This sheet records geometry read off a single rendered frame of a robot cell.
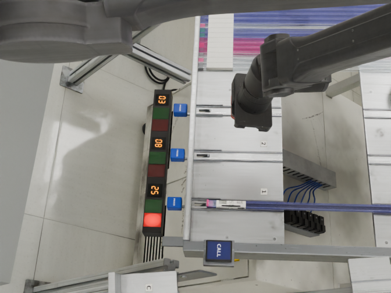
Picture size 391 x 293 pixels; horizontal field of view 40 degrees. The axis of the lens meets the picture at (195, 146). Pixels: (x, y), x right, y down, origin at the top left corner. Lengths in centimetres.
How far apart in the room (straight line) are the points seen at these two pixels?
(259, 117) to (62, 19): 61
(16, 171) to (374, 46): 70
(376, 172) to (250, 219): 28
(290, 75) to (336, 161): 106
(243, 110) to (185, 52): 144
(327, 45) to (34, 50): 38
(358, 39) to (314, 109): 114
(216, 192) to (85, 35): 79
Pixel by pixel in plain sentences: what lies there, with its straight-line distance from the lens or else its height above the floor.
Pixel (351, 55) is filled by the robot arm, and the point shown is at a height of 126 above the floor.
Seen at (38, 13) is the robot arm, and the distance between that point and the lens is 36.
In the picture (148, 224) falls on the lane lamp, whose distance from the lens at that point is 111.
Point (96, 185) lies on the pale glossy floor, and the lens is 185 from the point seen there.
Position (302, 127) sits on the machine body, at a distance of 166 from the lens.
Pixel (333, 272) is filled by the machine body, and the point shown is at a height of 62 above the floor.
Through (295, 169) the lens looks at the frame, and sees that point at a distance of 150.
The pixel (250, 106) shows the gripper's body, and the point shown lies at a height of 99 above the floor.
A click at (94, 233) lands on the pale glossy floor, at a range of 181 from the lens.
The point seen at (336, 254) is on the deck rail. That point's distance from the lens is 109.
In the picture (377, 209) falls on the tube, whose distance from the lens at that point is 114.
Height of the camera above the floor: 154
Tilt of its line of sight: 45 degrees down
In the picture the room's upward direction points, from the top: 67 degrees clockwise
